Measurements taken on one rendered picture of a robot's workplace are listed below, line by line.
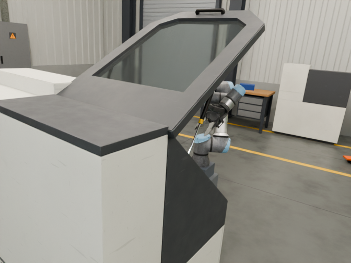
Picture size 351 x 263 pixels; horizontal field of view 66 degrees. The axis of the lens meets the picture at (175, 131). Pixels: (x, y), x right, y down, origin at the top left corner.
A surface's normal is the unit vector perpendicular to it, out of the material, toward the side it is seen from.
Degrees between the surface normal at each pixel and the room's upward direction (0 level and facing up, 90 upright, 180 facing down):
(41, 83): 90
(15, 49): 90
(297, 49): 90
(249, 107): 90
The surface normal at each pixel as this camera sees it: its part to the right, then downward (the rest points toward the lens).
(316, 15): -0.51, 0.23
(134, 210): 0.80, 0.23
